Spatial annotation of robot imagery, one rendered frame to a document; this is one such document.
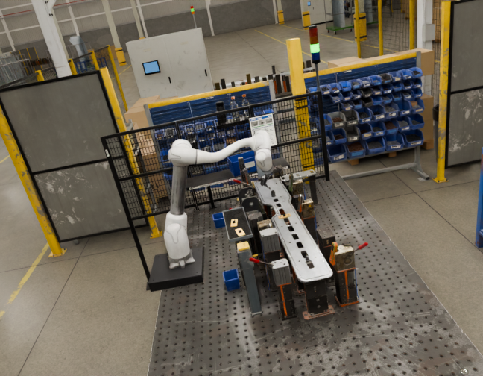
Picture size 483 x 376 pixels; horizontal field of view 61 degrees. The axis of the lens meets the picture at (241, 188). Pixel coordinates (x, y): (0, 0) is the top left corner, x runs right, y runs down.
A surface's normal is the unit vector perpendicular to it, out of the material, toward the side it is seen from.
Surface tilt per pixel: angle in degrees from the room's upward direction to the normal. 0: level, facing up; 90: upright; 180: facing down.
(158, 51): 90
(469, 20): 90
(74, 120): 90
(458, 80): 91
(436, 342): 0
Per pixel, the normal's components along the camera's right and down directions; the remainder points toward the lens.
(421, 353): -0.18, -0.89
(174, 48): 0.07, 0.40
